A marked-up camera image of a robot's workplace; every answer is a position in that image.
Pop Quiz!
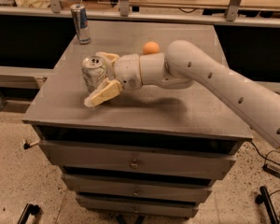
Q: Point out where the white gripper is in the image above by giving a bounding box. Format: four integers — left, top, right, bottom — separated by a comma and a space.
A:
84, 51, 142, 107

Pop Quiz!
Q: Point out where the white green 7up can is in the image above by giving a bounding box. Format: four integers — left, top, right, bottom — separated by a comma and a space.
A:
81, 56, 106, 93

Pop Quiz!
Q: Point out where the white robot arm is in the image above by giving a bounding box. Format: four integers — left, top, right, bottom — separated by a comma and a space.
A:
82, 40, 280, 151

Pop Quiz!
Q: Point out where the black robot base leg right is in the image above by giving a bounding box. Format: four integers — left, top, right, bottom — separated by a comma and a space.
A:
255, 186, 279, 224

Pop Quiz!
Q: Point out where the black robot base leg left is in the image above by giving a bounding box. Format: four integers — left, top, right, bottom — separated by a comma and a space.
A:
17, 203, 40, 224

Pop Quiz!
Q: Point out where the silver blue energy drink can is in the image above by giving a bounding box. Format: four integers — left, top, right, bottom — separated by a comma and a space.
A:
70, 4, 91, 44

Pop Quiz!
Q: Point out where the orange ball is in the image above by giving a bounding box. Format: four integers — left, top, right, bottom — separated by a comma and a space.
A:
143, 41, 160, 55

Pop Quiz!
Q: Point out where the top grey drawer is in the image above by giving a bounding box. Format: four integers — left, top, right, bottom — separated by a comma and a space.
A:
39, 140, 235, 180

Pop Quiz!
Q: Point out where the grey drawer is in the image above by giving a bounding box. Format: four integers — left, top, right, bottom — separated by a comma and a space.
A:
62, 175, 212, 203
39, 140, 235, 180
76, 195, 198, 217

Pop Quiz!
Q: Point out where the grey drawer cabinet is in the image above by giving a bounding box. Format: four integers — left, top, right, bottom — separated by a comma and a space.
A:
23, 21, 252, 208

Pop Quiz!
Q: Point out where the white plug on floor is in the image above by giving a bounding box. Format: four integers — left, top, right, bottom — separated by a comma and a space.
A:
22, 140, 39, 150

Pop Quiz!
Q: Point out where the middle grey drawer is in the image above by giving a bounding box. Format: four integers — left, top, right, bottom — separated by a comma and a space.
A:
62, 175, 212, 203

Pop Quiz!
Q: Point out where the bottom grey drawer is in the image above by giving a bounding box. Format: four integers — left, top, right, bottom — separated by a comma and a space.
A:
76, 195, 198, 217

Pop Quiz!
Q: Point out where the grey metal rail frame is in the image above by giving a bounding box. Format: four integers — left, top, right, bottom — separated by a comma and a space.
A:
0, 0, 280, 26

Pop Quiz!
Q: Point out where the black power adapter with cable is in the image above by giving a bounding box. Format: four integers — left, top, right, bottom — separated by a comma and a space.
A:
250, 141, 280, 179

